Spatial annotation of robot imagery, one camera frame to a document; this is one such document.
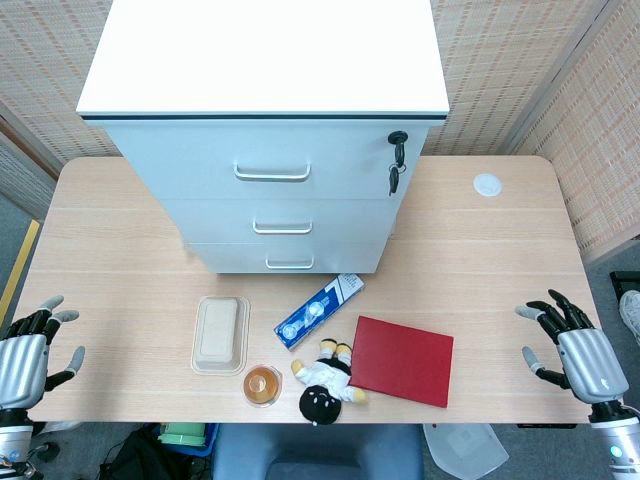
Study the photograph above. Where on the black key in lock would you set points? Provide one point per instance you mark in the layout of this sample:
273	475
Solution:
397	142

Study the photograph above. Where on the large white drawer front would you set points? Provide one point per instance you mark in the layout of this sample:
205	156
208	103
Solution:
200	160

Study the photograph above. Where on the white drawer cabinet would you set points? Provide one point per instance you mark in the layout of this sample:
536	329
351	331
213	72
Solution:
265	60

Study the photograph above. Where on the small white drawer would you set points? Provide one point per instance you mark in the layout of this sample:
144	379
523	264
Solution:
230	259

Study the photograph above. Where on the blue office chair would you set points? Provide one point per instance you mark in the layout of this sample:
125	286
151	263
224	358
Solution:
315	452

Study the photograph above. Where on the plush doll black hair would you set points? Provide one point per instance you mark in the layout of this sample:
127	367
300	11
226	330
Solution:
322	385

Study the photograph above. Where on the black hanging key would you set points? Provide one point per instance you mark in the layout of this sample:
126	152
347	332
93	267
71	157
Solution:
394	177

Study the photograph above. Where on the glass cup amber liquid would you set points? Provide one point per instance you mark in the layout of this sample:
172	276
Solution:
261	386

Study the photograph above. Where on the red hardcover book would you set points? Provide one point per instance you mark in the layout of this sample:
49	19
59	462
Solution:
405	362

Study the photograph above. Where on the black metal frame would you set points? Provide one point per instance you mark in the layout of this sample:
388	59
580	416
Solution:
625	280

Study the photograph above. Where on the black bag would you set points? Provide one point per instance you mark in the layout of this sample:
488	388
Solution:
132	457

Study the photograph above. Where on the translucent white plastic cover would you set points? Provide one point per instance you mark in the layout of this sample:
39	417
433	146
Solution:
465	450

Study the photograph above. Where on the beige pulp food container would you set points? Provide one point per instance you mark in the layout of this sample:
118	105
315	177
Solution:
219	332

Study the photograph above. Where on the blue toothbrush box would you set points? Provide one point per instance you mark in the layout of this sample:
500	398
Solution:
320	310

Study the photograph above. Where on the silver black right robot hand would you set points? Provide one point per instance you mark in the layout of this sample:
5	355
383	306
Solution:
592	360

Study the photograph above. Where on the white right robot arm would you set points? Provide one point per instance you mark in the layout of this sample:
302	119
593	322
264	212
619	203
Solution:
620	440

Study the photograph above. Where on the white round desk grommet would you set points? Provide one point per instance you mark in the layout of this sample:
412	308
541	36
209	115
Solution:
487	185

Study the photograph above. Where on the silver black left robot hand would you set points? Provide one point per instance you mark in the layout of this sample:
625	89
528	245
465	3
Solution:
22	360

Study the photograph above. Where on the medium white drawer front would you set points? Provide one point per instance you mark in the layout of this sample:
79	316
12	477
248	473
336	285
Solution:
210	222

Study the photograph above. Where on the green box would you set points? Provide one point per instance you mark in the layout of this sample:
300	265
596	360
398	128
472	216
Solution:
182	434

